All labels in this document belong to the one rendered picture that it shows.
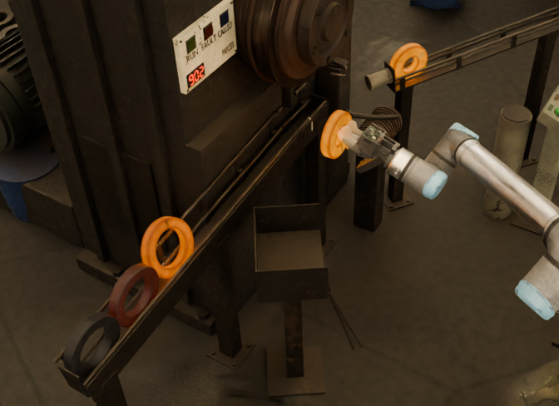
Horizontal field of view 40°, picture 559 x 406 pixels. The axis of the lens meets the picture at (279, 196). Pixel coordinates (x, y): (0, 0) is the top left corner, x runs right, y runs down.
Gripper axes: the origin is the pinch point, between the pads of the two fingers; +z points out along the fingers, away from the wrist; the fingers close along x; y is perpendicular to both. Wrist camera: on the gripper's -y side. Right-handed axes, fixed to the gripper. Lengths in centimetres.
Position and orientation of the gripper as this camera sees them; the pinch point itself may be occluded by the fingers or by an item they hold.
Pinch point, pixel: (337, 130)
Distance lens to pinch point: 243.6
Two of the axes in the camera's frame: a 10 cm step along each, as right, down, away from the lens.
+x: -5.4, 5.8, -6.1
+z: -8.2, -5.4, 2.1
